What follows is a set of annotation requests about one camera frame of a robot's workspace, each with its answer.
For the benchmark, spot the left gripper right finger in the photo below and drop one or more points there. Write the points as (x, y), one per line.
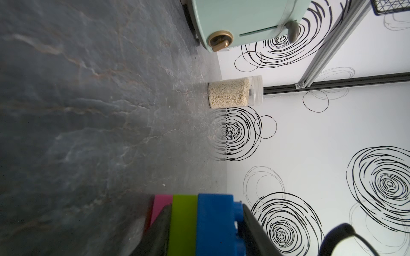
(256, 240)

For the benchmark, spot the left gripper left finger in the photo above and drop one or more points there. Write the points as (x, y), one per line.
(155, 241)

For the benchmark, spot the lime green lego brick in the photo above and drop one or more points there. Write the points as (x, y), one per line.
(182, 236)

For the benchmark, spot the blue lego brick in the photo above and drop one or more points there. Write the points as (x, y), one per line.
(216, 230)

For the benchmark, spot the pink lego brick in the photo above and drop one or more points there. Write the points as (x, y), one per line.
(160, 201)

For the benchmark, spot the clear jar with grains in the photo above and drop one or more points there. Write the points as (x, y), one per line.
(243, 92)

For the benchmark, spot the mint green toaster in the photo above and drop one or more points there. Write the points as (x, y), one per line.
(220, 25)

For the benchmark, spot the black wire basket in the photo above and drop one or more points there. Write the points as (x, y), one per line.
(385, 7)

